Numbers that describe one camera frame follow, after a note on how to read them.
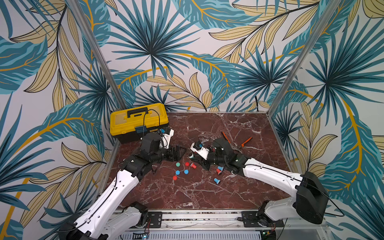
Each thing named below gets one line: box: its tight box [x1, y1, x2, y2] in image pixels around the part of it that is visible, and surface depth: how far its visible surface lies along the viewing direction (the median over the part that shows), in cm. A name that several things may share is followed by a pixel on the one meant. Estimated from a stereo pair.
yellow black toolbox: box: [109, 103, 169, 144], surface depth 96 cm
